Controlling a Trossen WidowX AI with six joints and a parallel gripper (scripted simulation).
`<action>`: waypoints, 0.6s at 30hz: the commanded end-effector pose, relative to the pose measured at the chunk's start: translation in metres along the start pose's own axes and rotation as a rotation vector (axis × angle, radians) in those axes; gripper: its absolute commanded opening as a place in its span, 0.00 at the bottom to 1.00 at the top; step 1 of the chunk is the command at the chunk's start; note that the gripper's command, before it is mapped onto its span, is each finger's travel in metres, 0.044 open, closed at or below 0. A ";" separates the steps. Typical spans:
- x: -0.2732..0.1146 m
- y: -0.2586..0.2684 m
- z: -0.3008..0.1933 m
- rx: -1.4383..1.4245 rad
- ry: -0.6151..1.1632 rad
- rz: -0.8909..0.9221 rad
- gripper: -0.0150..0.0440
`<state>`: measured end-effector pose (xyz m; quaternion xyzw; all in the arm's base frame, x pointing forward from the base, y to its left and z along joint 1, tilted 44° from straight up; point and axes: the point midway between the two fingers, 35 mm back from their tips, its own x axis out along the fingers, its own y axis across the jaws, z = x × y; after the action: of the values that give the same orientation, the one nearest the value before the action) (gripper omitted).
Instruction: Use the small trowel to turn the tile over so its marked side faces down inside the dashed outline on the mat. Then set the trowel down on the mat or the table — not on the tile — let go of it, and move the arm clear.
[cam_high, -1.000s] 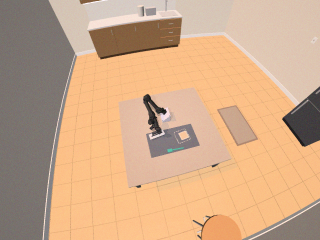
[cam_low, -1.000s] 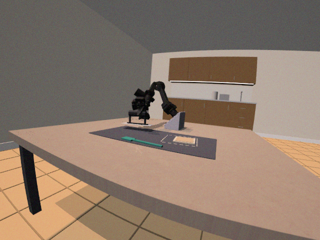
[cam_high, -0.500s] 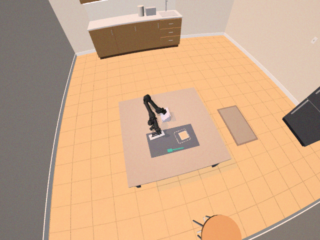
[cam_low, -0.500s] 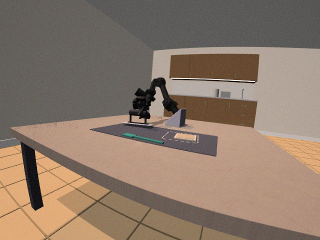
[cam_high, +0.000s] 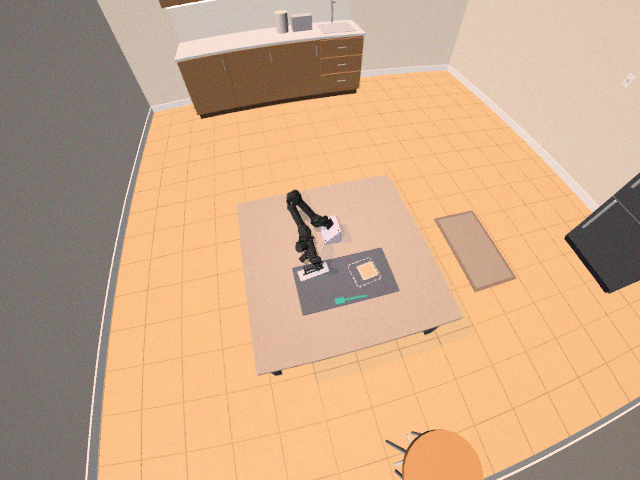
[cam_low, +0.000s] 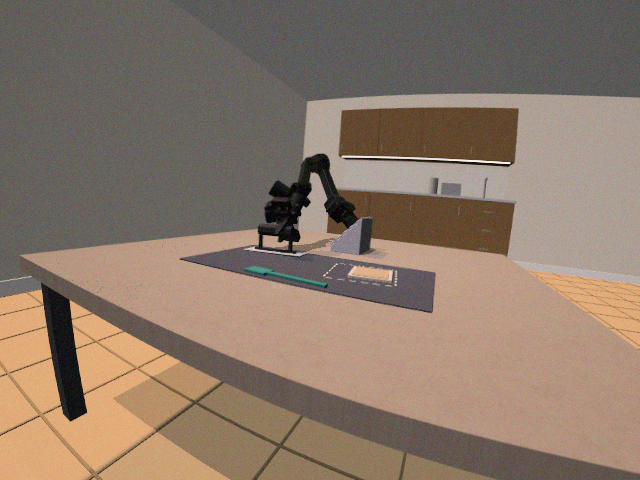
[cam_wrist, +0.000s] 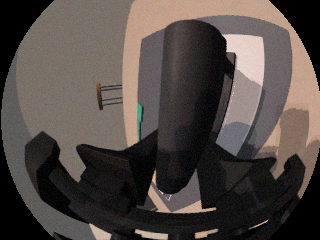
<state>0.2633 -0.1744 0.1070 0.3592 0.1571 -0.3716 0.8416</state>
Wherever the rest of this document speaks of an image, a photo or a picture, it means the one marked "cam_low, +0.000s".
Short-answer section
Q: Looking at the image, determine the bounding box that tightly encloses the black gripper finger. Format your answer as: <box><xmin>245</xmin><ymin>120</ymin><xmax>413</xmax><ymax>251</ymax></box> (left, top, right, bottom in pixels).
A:
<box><xmin>273</xmin><ymin>211</ymin><xmax>292</xmax><ymax>235</ymax></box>
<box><xmin>277</xmin><ymin>229</ymin><xmax>296</xmax><ymax>243</ymax></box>

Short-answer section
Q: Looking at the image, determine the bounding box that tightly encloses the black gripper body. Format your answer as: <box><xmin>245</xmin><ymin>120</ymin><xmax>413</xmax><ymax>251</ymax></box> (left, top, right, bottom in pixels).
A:
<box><xmin>270</xmin><ymin>196</ymin><xmax>301</xmax><ymax>242</ymax></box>

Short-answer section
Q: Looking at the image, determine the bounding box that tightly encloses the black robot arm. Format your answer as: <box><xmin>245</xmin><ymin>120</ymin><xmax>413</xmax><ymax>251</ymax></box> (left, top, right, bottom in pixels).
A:
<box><xmin>265</xmin><ymin>154</ymin><xmax>358</xmax><ymax>229</ymax></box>

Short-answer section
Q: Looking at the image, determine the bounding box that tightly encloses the beige tile with dark rectangle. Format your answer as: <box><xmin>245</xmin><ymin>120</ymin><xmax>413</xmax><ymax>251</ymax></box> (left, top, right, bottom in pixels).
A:
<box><xmin>348</xmin><ymin>266</ymin><xmax>393</xmax><ymax>283</ymax></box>

